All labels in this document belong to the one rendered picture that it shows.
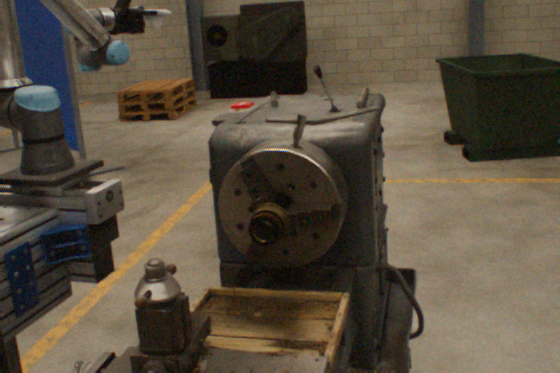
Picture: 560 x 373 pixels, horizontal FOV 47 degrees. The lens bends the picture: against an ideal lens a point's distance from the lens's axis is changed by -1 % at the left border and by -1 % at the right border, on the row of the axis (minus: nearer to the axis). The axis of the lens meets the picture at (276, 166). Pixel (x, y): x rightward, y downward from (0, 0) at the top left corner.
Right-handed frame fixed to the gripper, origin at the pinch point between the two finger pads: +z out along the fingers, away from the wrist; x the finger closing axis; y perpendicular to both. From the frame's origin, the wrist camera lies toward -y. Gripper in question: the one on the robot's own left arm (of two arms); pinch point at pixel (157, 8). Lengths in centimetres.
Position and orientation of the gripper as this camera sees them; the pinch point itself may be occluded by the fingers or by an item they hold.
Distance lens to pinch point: 231.9
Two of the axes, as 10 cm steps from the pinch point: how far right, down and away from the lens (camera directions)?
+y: -0.4, 9.4, 3.4
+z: 6.6, -2.3, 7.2
